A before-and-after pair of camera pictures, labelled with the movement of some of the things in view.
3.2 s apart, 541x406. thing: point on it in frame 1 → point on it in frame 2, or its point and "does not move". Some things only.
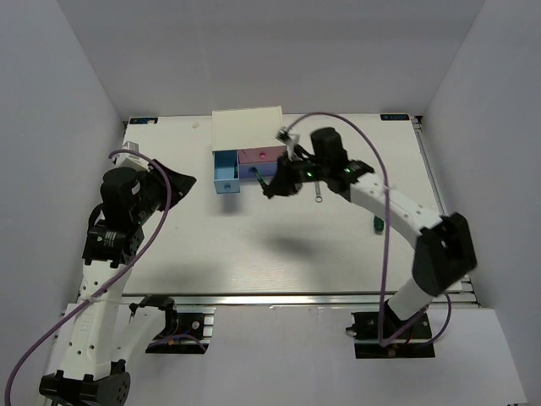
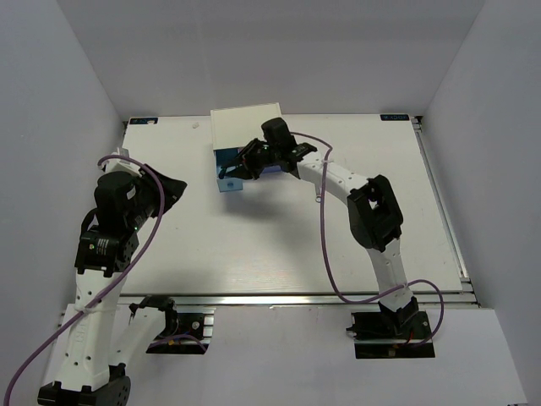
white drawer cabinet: [246, 138] does not move
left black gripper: [181, 184] does not move
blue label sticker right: [394, 117] does not move
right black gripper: [285, 183] → [249, 170]
